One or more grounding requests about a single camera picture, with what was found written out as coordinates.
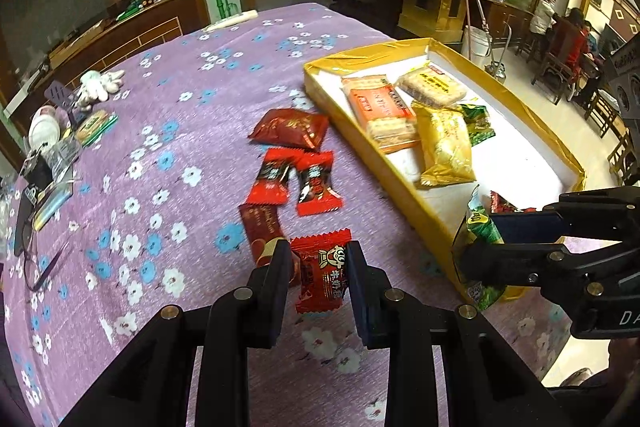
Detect dark red pillow packet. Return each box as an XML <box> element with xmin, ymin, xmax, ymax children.
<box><xmin>248</xmin><ymin>108</ymin><xmax>330</xmax><ymax>152</ymax></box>

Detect yellow-edged white tray box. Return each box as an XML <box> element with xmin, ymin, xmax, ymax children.
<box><xmin>302</xmin><ymin>38</ymin><xmax>586</xmax><ymax>303</ymax></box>

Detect white bucket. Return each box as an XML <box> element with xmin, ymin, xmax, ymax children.
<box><xmin>462</xmin><ymin>26</ymin><xmax>493</xmax><ymax>58</ymax></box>

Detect white paper cup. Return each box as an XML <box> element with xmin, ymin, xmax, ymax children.
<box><xmin>27</xmin><ymin>106</ymin><xmax>63</xmax><ymax>148</ymax></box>

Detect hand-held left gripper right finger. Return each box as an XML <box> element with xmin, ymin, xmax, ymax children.
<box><xmin>346</xmin><ymin>239</ymin><xmax>571</xmax><ymax>427</ymax></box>

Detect wooden chair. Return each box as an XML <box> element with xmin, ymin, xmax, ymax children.
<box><xmin>585</xmin><ymin>82</ymin><xmax>626</xmax><ymax>138</ymax></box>
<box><xmin>607</xmin><ymin>132</ymin><xmax>640</xmax><ymax>188</ymax></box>
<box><xmin>532</xmin><ymin>47</ymin><xmax>576</xmax><ymax>94</ymax></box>

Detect yellow cracker packet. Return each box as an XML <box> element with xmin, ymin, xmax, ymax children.
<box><xmin>397</xmin><ymin>62</ymin><xmax>468</xmax><ymax>110</ymax></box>

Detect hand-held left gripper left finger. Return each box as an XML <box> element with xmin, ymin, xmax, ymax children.
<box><xmin>60</xmin><ymin>238</ymin><xmax>293</xmax><ymax>427</ymax></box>

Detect small green snack packet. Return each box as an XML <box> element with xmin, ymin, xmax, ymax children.
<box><xmin>459</xmin><ymin>103</ymin><xmax>497</xmax><ymax>148</ymax></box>

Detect gold pastry packet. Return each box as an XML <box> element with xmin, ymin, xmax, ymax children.
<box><xmin>411</xmin><ymin>103</ymin><xmax>476</xmax><ymax>188</ymax></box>

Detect green cracker packet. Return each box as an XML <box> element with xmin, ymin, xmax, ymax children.
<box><xmin>74</xmin><ymin>108</ymin><xmax>120</xmax><ymax>144</ymax></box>

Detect white glove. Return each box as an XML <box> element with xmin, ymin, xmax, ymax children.
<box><xmin>77</xmin><ymin>68</ymin><xmax>125</xmax><ymax>110</ymax></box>

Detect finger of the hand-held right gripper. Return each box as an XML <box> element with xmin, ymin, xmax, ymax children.
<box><xmin>492</xmin><ymin>187</ymin><xmax>631</xmax><ymax>244</ymax></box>
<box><xmin>452</xmin><ymin>240</ymin><xmax>626</xmax><ymax>290</ymax></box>

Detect wooden counter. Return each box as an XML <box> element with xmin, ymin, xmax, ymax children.
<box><xmin>0</xmin><ymin>0</ymin><xmax>211</xmax><ymax>108</ymax></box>

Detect purple floral tablecloth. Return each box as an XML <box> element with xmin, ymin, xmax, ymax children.
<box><xmin>0</xmin><ymin>2</ymin><xmax>571</xmax><ymax>427</ymax></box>

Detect red candy packet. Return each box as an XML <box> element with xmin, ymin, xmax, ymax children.
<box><xmin>295</xmin><ymin>151</ymin><xmax>343</xmax><ymax>217</ymax></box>
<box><xmin>490</xmin><ymin>191</ymin><xmax>538</xmax><ymax>214</ymax></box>
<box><xmin>247</xmin><ymin>148</ymin><xmax>301</xmax><ymax>205</ymax></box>
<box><xmin>290</xmin><ymin>229</ymin><xmax>352</xmax><ymax>317</ymax></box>

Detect large green gold snack packet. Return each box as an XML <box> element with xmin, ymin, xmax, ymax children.
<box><xmin>451</xmin><ymin>184</ymin><xmax>523</xmax><ymax>313</ymax></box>

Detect dark slotted stand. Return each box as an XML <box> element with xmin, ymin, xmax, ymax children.
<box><xmin>44</xmin><ymin>79</ymin><xmax>83</xmax><ymax>122</ymax></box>

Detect orange cracker packet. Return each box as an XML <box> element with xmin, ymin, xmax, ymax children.
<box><xmin>341</xmin><ymin>74</ymin><xmax>421</xmax><ymax>155</ymax></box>

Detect clear plastic bag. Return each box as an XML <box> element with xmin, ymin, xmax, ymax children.
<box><xmin>37</xmin><ymin>137</ymin><xmax>83</xmax><ymax>178</ymax></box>

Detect black eyeglasses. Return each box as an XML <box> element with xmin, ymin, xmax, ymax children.
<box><xmin>12</xmin><ymin>184</ymin><xmax>68</xmax><ymax>293</ymax></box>

